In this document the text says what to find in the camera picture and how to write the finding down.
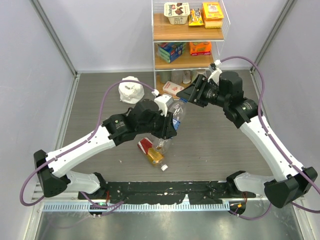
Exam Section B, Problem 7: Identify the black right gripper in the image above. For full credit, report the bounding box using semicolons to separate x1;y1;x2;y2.
176;74;229;108

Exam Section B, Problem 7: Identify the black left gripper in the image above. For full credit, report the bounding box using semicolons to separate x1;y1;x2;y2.
137;108;177;140

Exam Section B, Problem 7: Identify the clear Pepsi bottle blue label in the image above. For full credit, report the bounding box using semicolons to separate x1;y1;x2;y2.
152;100;187;155

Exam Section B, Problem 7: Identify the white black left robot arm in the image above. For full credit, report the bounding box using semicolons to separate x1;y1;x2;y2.
33;99;177;199

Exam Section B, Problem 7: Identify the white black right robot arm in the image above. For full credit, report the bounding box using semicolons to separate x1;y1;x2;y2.
177;71;318;208

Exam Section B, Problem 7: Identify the amber drink bottle red label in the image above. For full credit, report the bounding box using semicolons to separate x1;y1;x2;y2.
137;137;168;172

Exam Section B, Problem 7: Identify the white green bottle on shelf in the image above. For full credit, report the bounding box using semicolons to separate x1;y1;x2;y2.
191;69;207;83

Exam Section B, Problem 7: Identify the white red tissue box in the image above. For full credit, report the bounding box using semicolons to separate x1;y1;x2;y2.
162;81;185;96

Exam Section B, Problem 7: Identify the clear plastic cup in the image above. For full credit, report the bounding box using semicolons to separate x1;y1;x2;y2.
171;70;184;84

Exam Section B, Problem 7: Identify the pale green cup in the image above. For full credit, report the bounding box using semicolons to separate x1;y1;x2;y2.
159;71;172;84

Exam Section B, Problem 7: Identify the blue green box pack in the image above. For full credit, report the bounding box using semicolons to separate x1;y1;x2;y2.
157;42;187;64

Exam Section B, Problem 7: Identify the orange cracker box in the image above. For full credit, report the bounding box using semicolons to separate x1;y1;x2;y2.
189;41;212;56

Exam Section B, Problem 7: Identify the white crumpled paper bag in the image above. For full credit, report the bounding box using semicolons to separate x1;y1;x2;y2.
118;76;145;105

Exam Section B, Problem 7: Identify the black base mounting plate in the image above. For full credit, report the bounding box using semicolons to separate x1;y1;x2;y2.
88;181;256;205

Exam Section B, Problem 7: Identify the yellow candy bag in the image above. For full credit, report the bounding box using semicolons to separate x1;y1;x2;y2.
188;8;204;27

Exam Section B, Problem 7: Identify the white chocolate yogurt tub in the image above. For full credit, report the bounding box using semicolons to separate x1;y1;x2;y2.
163;2;190;25

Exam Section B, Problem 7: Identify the orange yellow sponge pack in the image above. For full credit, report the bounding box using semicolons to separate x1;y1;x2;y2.
202;2;224;29

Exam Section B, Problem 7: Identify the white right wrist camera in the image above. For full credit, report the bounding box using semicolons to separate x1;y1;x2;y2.
207;59;222;85

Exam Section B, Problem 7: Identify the white wire wooden shelf rack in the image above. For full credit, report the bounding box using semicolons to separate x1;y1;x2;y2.
151;0;231;94

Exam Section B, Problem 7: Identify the slotted grey cable duct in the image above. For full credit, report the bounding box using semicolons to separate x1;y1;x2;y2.
42;201;230;213

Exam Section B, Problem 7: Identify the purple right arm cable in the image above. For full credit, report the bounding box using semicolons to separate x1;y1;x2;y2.
219;55;320;222

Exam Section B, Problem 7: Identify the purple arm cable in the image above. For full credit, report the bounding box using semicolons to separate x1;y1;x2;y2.
19;80;160;217
219;55;320;222

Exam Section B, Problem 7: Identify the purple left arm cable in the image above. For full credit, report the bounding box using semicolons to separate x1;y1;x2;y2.
19;80;160;217

